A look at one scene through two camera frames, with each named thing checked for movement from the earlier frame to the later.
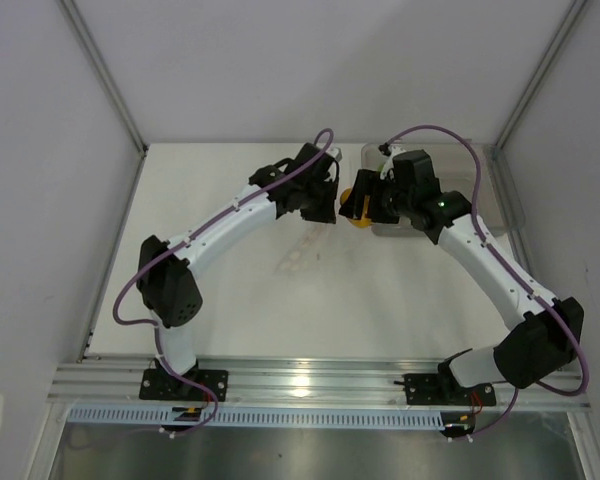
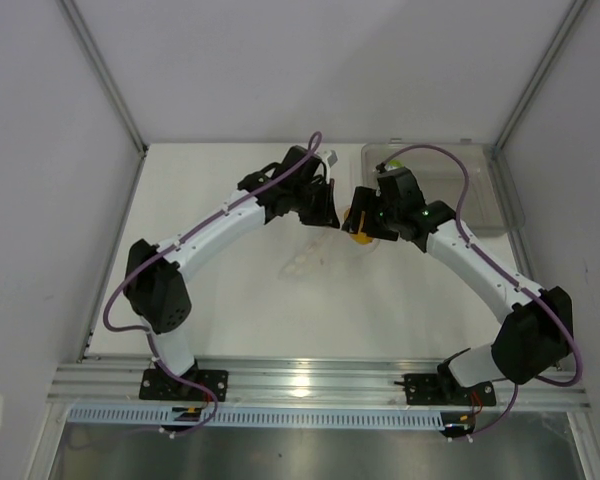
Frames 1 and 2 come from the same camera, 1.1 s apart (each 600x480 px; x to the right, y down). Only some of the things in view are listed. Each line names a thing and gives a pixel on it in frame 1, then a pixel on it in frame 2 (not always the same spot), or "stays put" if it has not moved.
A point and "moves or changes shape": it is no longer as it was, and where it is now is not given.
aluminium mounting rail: x=295 y=382 stays put
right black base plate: x=444 y=388 stays put
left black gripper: x=326 y=215 stays put
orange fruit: x=363 y=222 moves or changes shape
